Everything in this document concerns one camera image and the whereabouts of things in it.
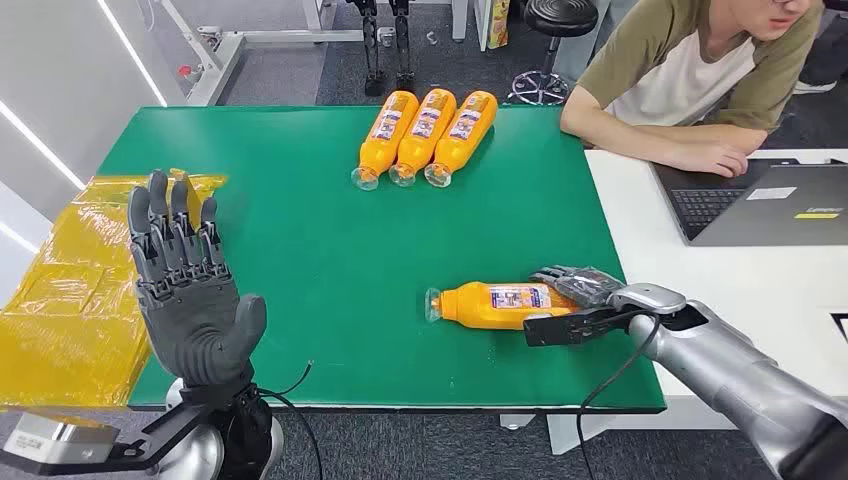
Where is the white metal floor frame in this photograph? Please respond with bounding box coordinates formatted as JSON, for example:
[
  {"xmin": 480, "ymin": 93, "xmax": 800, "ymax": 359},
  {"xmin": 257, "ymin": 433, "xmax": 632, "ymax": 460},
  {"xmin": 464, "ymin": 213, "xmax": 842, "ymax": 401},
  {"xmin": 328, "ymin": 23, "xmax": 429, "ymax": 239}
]
[{"xmin": 155, "ymin": 0, "xmax": 399, "ymax": 107}]

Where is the green table mat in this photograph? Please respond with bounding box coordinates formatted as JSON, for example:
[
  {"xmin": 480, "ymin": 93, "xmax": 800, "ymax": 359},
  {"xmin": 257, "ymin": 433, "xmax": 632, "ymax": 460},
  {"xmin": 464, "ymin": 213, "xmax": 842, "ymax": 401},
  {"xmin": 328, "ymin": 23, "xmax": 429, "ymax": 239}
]
[{"xmin": 97, "ymin": 105, "xmax": 667, "ymax": 413}]

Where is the colourful carton box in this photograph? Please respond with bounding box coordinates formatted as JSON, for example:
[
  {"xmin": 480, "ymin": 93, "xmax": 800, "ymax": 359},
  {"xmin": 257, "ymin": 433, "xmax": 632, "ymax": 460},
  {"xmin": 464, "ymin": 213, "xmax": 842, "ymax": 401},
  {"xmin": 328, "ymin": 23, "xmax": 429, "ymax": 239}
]
[{"xmin": 487, "ymin": 0, "xmax": 512, "ymax": 51}]

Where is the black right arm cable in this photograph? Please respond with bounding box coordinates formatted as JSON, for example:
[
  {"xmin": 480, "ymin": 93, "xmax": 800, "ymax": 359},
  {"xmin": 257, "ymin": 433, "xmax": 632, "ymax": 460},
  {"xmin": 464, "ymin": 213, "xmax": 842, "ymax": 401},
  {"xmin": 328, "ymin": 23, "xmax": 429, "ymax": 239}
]
[{"xmin": 574, "ymin": 314, "xmax": 664, "ymax": 480}]

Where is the yellow plastic wrapped box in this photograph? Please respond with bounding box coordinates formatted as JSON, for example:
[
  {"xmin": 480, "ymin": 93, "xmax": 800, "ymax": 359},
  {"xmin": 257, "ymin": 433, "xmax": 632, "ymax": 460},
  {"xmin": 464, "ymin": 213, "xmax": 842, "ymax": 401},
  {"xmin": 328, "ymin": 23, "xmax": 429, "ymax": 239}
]
[{"xmin": 0, "ymin": 168, "xmax": 228, "ymax": 412}]

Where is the white table leg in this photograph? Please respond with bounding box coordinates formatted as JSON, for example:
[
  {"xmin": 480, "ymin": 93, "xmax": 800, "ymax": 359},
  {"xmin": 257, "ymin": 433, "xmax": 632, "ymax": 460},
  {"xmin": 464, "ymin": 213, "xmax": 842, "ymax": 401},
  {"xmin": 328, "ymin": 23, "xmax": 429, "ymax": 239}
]
[{"xmin": 498, "ymin": 409, "xmax": 617, "ymax": 457}]

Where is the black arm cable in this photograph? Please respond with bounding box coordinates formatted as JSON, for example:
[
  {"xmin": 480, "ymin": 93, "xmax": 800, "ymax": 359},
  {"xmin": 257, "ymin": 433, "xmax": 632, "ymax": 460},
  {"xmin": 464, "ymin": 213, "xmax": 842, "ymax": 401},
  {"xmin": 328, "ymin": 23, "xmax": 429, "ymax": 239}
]
[
  {"xmin": 574, "ymin": 314, "xmax": 664, "ymax": 480},
  {"xmin": 256, "ymin": 360, "xmax": 326, "ymax": 480}
]

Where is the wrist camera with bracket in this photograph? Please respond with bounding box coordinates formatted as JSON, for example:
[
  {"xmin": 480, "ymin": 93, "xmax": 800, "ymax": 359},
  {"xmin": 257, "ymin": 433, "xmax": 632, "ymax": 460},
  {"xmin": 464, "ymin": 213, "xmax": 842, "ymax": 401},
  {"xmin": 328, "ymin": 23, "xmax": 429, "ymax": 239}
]
[
  {"xmin": 0, "ymin": 400, "xmax": 213, "ymax": 477},
  {"xmin": 523, "ymin": 308, "xmax": 639, "ymax": 349}
]

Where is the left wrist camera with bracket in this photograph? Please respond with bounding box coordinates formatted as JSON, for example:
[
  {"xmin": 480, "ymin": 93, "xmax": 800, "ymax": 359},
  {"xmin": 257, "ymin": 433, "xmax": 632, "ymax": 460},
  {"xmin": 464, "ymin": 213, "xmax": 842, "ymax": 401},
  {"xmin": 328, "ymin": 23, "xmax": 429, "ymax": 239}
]
[{"xmin": 0, "ymin": 400, "xmax": 213, "ymax": 477}]

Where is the black robot legs stand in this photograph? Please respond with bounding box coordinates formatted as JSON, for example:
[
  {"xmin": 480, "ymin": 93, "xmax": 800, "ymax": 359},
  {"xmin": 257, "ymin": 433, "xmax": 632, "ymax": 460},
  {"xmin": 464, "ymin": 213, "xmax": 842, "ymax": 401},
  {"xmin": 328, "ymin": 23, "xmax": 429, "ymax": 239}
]
[{"xmin": 345, "ymin": 0, "xmax": 417, "ymax": 98}]

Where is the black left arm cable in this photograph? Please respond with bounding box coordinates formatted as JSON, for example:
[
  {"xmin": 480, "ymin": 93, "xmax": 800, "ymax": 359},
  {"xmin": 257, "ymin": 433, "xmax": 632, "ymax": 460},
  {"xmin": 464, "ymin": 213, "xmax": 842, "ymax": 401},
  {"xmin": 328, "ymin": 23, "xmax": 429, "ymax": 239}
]
[{"xmin": 256, "ymin": 360, "xmax": 326, "ymax": 480}]

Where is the orange bottle with label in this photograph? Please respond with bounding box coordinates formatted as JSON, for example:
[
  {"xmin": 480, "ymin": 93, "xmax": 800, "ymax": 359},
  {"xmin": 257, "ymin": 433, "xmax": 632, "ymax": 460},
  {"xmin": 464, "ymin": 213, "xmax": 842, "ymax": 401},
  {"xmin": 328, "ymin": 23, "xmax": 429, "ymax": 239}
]
[
  {"xmin": 425, "ymin": 281, "xmax": 586, "ymax": 331},
  {"xmin": 423, "ymin": 90, "xmax": 499, "ymax": 189},
  {"xmin": 351, "ymin": 90, "xmax": 421, "ymax": 192},
  {"xmin": 388, "ymin": 87, "xmax": 458, "ymax": 188}
]

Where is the person's leg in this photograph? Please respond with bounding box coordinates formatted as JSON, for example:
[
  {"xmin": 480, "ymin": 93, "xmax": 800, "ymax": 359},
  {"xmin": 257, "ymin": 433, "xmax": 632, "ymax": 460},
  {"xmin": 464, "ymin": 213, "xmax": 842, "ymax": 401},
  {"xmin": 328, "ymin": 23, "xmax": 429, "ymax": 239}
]
[{"xmin": 791, "ymin": 9, "xmax": 848, "ymax": 95}]

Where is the black round stool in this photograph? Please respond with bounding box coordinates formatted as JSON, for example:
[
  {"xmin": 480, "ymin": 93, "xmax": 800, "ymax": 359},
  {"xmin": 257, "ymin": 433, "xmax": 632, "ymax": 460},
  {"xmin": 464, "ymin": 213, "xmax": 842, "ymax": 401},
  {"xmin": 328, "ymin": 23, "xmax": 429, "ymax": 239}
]
[{"xmin": 506, "ymin": 0, "xmax": 601, "ymax": 107}]

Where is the grey laptop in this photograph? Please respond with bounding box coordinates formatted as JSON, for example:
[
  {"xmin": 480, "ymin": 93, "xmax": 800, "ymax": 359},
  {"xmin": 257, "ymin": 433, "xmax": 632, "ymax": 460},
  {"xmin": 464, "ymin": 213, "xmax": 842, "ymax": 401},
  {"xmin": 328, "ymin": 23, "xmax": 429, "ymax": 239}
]
[{"xmin": 652, "ymin": 157, "xmax": 848, "ymax": 248}]

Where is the white desk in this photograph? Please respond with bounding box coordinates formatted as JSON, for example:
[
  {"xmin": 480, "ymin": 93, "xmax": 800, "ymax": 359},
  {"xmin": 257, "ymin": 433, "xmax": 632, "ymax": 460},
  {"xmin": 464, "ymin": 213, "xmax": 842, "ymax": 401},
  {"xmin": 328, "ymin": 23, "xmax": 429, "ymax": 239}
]
[{"xmin": 582, "ymin": 148, "xmax": 848, "ymax": 432}]

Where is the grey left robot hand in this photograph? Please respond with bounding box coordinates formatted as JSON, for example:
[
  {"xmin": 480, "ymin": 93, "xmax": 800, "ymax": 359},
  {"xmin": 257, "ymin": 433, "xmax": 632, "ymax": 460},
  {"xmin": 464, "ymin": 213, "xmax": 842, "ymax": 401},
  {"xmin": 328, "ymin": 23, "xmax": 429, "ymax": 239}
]
[{"xmin": 127, "ymin": 169, "xmax": 268, "ymax": 392}]

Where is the person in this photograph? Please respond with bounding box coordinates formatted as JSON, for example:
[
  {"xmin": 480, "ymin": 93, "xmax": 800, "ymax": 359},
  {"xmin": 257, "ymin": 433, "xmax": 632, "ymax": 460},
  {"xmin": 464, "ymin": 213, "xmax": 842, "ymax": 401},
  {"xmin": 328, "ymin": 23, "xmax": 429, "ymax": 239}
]
[{"xmin": 559, "ymin": 0, "xmax": 826, "ymax": 179}]

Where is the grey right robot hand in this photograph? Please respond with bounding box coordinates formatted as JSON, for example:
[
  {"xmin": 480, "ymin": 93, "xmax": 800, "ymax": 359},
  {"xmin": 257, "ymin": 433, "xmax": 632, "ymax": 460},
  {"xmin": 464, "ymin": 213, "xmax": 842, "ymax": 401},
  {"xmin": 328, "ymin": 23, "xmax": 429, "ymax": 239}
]
[{"xmin": 529, "ymin": 264, "xmax": 628, "ymax": 312}]

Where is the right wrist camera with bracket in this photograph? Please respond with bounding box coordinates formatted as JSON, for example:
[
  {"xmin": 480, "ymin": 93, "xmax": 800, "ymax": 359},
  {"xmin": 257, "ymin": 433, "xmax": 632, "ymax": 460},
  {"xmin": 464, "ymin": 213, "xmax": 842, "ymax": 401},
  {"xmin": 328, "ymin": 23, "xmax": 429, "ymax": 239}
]
[{"xmin": 523, "ymin": 308, "xmax": 639, "ymax": 349}]

